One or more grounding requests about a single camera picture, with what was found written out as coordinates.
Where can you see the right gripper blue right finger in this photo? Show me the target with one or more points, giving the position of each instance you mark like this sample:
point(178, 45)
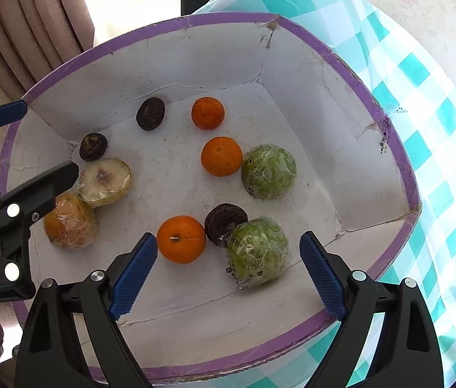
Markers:
point(328, 273)

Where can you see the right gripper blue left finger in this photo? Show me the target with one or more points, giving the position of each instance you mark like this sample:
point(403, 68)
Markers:
point(128, 273)

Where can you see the orange tangerine with stem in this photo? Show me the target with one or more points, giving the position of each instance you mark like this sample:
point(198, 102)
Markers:
point(181, 239)

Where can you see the orange fruit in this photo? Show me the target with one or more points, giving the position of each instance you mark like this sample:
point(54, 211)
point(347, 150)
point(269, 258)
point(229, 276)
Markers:
point(71, 225)

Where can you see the yellow halved fruit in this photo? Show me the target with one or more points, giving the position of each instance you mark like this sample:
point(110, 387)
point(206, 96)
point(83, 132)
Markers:
point(104, 181)

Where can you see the dark purple passion fruit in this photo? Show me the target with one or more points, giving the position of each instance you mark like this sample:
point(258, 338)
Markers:
point(221, 221)

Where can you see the green halved fruit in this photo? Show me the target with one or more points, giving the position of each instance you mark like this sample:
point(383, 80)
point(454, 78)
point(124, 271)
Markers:
point(268, 171)

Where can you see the small orange tangerine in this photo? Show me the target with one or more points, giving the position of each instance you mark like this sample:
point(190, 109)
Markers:
point(207, 113)

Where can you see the pink curtain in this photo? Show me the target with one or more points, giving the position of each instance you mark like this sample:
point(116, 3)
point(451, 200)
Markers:
point(36, 37)

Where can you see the purple cardboard box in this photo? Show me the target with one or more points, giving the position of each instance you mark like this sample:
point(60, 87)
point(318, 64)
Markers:
point(279, 84)

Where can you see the teal white checkered tablecloth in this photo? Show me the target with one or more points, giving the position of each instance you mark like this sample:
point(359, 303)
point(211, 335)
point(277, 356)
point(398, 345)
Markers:
point(421, 101)

